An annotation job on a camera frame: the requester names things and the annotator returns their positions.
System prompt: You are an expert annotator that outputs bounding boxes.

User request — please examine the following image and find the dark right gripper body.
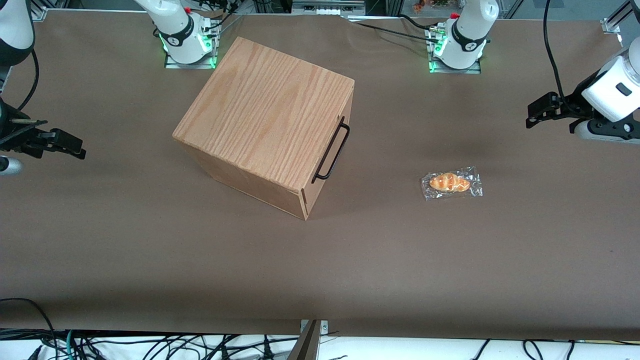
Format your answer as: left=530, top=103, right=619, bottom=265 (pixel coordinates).
left=0, top=97, right=17, bottom=152

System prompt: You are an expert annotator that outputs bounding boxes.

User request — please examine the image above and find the black metal drawer handle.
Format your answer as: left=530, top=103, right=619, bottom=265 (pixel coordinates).
left=311, top=116, right=351, bottom=184

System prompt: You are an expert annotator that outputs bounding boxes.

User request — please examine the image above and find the wooden drawer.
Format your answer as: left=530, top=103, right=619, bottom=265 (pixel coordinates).
left=301, top=89, right=355, bottom=221

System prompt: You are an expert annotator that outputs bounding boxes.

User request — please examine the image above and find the wooden drawer cabinet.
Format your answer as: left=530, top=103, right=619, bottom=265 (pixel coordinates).
left=172, top=36, right=356, bottom=221

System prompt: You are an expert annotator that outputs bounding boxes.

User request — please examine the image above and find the plastic wrapped bread roll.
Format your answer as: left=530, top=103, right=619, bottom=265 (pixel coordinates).
left=421, top=166, right=484, bottom=202

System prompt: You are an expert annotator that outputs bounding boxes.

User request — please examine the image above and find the brown paper table cover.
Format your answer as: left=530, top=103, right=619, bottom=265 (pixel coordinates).
left=0, top=9, right=640, bottom=342

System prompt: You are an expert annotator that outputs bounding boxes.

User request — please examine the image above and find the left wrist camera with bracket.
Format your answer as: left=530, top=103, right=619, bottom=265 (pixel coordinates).
left=570, top=119, right=640, bottom=146

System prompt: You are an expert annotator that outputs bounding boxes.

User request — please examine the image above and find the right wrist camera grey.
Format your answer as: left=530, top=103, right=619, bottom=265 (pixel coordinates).
left=0, top=155, right=24, bottom=176

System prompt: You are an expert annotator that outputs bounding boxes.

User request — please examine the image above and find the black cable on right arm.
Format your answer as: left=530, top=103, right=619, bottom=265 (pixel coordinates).
left=17, top=49, right=40, bottom=112

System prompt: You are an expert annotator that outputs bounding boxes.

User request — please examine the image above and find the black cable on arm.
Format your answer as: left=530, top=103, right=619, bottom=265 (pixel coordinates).
left=17, top=49, right=40, bottom=112
left=543, top=0, right=572, bottom=109

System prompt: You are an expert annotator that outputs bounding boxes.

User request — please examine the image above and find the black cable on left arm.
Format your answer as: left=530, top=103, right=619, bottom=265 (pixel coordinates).
left=543, top=0, right=572, bottom=109

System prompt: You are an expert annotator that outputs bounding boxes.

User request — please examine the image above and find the metal base plate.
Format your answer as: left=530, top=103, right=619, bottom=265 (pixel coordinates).
left=427, top=26, right=483, bottom=75
left=164, top=19, right=221, bottom=70

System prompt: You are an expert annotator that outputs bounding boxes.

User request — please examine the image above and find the long black table cable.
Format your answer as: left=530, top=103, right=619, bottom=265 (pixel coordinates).
left=348, top=22, right=442, bottom=44

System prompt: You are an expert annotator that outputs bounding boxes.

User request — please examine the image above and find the black looped floor cable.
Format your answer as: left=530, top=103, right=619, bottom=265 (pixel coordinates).
left=0, top=298, right=57, bottom=347

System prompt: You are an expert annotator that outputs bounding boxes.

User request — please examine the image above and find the aluminium frame profile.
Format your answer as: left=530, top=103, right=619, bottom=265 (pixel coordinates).
left=291, top=0, right=367, bottom=16

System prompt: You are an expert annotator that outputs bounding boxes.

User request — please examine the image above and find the metal clamp bracket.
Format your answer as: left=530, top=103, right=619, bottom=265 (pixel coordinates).
left=286, top=319, right=329, bottom=360

